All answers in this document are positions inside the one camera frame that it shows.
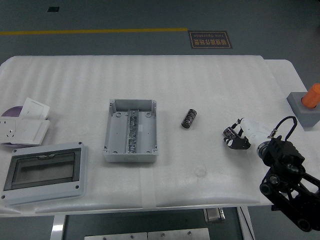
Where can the grey metal plate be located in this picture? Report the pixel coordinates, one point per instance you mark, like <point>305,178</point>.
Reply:
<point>115,236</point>
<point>178,235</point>

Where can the purple disc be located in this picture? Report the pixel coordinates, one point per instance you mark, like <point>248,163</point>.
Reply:
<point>13,111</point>

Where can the white socket panel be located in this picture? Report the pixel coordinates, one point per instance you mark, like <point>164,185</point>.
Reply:
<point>8,130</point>

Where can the white foam mat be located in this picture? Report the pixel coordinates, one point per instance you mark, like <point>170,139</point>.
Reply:
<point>150,77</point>

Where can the metal table bracket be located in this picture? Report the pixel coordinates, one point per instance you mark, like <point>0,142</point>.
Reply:
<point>214,215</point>

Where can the metal mounting rail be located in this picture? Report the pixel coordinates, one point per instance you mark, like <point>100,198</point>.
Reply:
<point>132,132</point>

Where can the white switch panel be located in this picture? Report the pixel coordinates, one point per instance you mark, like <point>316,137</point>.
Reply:
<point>32,132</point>
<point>33,108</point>

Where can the white table leg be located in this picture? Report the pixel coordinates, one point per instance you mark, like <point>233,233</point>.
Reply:
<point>246,225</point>
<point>58,227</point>

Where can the grey block base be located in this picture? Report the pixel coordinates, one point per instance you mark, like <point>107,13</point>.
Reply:
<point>307,117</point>

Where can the black floor hatch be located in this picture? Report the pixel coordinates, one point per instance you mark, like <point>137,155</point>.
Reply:
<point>53,9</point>

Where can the brown floor sign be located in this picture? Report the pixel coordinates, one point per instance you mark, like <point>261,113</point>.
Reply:
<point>210,40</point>

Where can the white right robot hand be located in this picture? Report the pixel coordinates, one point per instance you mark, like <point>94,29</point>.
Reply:
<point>250,130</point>

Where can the grey cover with tinted window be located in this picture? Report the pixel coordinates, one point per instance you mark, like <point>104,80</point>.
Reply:
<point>45,172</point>

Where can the grey open junction box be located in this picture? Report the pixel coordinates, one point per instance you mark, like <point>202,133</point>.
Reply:
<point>117,135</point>

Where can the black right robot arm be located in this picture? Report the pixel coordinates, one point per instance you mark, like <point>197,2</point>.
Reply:
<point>285,155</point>

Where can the orange cylinder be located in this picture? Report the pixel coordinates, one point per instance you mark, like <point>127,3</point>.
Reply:
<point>312,96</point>

